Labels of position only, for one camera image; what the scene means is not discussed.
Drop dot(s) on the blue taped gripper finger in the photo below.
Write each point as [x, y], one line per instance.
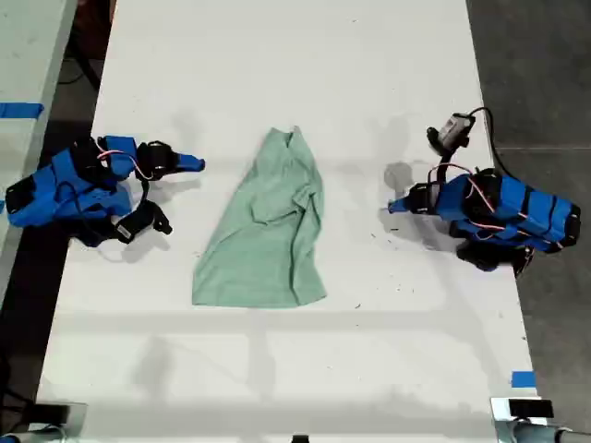
[401, 203]
[188, 159]
[400, 210]
[185, 168]

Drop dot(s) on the pale green t-shirt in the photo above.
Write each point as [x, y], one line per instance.
[268, 221]

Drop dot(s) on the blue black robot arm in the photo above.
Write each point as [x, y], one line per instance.
[512, 212]
[69, 194]

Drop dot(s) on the short black camera stalk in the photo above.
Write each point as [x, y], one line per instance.
[145, 190]
[441, 168]

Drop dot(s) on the grey black camera box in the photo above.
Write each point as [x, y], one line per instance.
[453, 130]

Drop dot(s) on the metal table clamp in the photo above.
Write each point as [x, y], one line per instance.
[57, 413]
[524, 408]

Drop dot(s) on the grey metal pipe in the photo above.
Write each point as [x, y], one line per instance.
[32, 434]
[545, 434]

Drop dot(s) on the short blue tape strip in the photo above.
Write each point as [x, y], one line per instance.
[523, 379]

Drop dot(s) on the long blue tape strip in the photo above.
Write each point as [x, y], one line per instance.
[20, 110]

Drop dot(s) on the small black clip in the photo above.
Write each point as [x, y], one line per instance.
[300, 438]

